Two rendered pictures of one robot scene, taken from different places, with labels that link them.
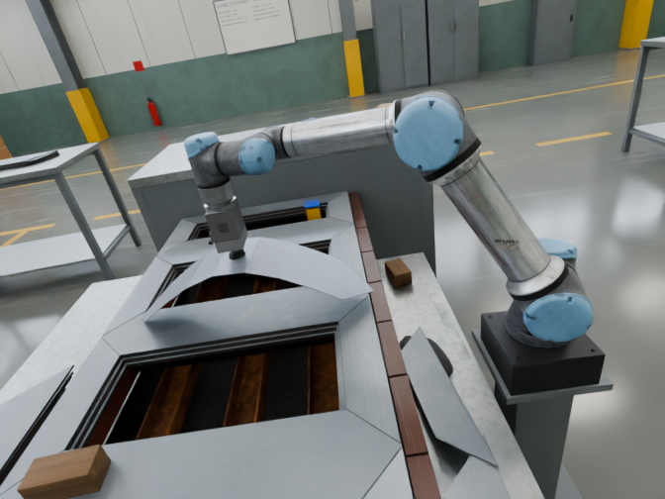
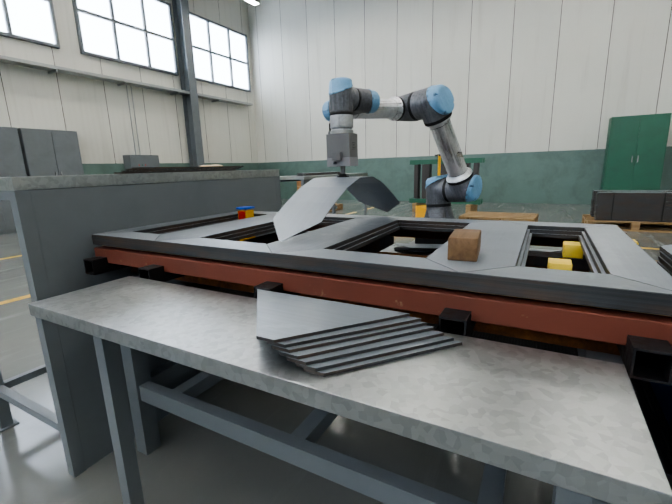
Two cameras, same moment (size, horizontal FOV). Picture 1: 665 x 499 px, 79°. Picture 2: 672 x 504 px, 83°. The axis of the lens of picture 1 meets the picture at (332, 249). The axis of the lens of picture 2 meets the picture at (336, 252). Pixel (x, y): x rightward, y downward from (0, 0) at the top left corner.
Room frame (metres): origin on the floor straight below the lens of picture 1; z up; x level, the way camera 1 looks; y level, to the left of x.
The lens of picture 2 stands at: (0.37, 1.40, 1.05)
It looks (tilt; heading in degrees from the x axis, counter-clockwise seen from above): 13 degrees down; 297
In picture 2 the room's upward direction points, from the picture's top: 2 degrees counter-clockwise
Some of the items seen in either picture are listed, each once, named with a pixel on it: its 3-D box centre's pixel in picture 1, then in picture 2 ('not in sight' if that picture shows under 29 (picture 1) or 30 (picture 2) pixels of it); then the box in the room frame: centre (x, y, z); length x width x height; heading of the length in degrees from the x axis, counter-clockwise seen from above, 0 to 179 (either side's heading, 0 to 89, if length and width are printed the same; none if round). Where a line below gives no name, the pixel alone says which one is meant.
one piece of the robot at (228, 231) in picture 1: (222, 223); (339, 148); (0.92, 0.25, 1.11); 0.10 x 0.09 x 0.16; 88
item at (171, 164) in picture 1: (282, 141); (146, 177); (2.00, 0.15, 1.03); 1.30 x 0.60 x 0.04; 88
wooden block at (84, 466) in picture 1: (66, 474); (465, 244); (0.48, 0.54, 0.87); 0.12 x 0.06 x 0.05; 93
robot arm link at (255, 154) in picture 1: (249, 155); (359, 101); (0.89, 0.14, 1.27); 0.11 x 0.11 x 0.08; 68
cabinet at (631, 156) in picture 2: not in sight; (632, 162); (-1.73, -9.16, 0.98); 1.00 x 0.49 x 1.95; 177
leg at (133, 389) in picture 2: not in sight; (137, 369); (1.61, 0.60, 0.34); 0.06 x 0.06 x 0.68; 88
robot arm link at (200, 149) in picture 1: (208, 159); (341, 97); (0.92, 0.24, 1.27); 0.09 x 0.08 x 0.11; 68
